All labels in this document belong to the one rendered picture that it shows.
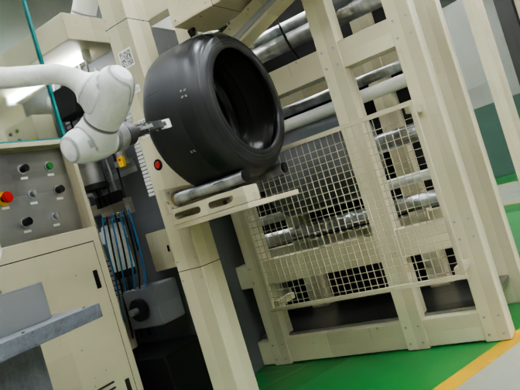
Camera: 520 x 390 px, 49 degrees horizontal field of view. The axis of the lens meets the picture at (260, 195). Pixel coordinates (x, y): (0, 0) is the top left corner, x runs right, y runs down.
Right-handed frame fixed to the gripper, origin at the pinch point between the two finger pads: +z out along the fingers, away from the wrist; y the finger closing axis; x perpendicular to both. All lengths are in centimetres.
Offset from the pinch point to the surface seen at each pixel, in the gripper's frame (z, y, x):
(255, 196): 20.2, -11.5, 34.0
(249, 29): 73, -4, -30
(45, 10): 711, 750, -366
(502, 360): 47, -68, 120
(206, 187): 17.8, 5.6, 25.6
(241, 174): 17.8, -10.7, 25.0
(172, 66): 15.3, -1.0, -18.3
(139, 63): 34, 27, -29
